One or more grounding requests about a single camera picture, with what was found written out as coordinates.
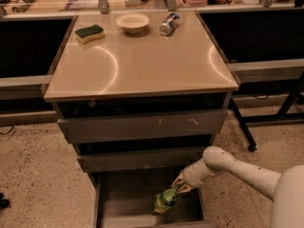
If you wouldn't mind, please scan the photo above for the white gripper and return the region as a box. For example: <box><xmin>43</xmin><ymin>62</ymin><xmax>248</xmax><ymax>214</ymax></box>
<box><xmin>171</xmin><ymin>163</ymin><xmax>209</xmax><ymax>195</ymax></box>

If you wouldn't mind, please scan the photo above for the green rice chip bag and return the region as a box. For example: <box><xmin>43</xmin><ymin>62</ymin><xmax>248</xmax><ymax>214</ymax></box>
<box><xmin>154</xmin><ymin>186</ymin><xmax>178</xmax><ymax>214</ymax></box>

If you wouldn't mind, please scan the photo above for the grey middle drawer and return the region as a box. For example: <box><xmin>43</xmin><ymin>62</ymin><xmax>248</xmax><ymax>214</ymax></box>
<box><xmin>77</xmin><ymin>146</ymin><xmax>205</xmax><ymax>173</ymax></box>

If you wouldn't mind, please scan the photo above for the grey open bottom drawer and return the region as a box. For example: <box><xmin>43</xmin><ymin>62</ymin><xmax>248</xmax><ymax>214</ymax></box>
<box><xmin>93</xmin><ymin>167</ymin><xmax>218</xmax><ymax>228</ymax></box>

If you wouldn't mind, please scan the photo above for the grey top drawer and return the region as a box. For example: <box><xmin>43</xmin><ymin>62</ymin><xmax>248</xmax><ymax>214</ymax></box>
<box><xmin>58</xmin><ymin>109</ymin><xmax>227</xmax><ymax>143</ymax></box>

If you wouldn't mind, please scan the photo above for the grey drawer cabinet with counter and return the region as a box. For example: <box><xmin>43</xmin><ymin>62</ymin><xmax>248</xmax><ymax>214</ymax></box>
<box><xmin>43</xmin><ymin>10</ymin><xmax>239</xmax><ymax>228</ymax></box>

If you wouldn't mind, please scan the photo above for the right grey workbench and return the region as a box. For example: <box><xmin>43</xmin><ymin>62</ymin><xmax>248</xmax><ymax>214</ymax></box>
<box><xmin>199</xmin><ymin>9</ymin><xmax>304</xmax><ymax>95</ymax></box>

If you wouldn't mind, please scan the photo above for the grey workbench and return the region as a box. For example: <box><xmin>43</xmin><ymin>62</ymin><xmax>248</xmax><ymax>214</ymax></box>
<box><xmin>0</xmin><ymin>15</ymin><xmax>76</xmax><ymax>125</ymax></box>
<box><xmin>199</xmin><ymin>9</ymin><xmax>304</xmax><ymax>95</ymax></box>

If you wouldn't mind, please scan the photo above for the silver soda can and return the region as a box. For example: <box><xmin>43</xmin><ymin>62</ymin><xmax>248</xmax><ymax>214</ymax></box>
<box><xmin>160</xmin><ymin>12</ymin><xmax>180</xmax><ymax>36</ymax></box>

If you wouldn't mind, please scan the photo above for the white paper bowl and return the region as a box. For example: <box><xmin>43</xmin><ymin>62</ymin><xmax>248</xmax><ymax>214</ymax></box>
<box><xmin>116</xmin><ymin>13</ymin><xmax>150</xmax><ymax>34</ymax></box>

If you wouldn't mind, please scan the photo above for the green and yellow sponge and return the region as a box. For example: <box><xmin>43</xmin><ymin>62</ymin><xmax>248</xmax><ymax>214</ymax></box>
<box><xmin>75</xmin><ymin>25</ymin><xmax>105</xmax><ymax>44</ymax></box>

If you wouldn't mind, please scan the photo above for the black object on floor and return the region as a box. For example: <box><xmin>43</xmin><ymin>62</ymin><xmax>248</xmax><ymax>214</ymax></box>
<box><xmin>0</xmin><ymin>193</ymin><xmax>10</xmax><ymax>209</ymax></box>

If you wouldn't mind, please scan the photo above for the left grey workbench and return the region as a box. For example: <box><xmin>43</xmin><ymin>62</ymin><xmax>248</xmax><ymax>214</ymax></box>
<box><xmin>0</xmin><ymin>15</ymin><xmax>76</xmax><ymax>125</ymax></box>

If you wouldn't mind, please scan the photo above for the black table leg frame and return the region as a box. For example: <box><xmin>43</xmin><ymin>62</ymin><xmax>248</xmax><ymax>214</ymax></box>
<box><xmin>228</xmin><ymin>72</ymin><xmax>304</xmax><ymax>152</ymax></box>

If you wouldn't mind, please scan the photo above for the black floor cable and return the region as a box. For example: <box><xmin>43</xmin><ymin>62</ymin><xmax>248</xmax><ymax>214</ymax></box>
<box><xmin>0</xmin><ymin>124</ymin><xmax>15</xmax><ymax>137</ymax></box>

